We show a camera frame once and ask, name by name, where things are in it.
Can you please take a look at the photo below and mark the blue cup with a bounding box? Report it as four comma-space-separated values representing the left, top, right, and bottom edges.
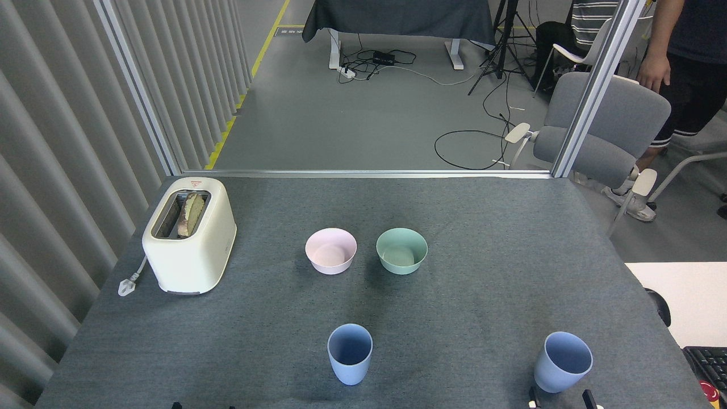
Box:
327, 324, 374, 386
533, 332, 594, 394

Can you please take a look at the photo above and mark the person's right hand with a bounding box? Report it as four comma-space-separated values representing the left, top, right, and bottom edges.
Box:
636, 52, 672, 94

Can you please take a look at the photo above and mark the black computer mouse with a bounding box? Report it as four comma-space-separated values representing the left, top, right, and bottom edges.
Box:
645, 288, 672, 327

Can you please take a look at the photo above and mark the black keyboard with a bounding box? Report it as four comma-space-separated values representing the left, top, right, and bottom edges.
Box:
683, 346, 727, 394

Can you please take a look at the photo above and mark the white desk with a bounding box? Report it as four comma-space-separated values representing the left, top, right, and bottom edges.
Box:
625, 261, 727, 348

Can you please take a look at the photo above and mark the cream white toaster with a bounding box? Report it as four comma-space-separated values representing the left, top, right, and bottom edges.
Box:
141, 177, 237, 296

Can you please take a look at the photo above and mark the pink bowl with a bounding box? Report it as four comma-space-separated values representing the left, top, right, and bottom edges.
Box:
304, 228, 358, 276

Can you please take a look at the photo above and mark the toasted bread slice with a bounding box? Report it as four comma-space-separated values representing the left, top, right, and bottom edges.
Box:
177, 192, 206, 238

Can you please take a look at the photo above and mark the green bowl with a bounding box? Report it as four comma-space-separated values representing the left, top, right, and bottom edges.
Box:
375, 228, 428, 276

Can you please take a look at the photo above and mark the grey office chair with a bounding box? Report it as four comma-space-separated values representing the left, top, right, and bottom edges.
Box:
504, 72, 672, 228

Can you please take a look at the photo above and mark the white plastic chair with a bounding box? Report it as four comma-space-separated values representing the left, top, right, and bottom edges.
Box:
532, 16, 654, 97

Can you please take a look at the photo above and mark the standing person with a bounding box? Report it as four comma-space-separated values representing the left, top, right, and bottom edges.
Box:
602, 0, 727, 222

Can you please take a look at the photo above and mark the black tripod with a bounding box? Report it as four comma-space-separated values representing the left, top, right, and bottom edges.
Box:
467, 0, 537, 96

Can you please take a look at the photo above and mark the seated person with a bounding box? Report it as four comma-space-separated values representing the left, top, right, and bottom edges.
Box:
534, 0, 621, 93

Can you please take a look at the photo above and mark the table with dark cloth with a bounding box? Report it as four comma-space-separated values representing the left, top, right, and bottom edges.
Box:
302, 0, 496, 71

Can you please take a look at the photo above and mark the white toaster plug cable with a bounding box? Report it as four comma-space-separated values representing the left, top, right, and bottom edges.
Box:
118, 256, 148, 297

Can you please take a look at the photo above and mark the black floor cable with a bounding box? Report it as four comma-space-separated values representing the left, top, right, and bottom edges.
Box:
434, 68, 519, 171

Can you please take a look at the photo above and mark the silver frame rail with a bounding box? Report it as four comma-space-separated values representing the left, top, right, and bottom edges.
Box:
181, 169, 553, 180

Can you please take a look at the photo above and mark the silver frame post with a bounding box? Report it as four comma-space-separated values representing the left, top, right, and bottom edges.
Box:
550, 0, 648, 179
93, 0, 182, 177

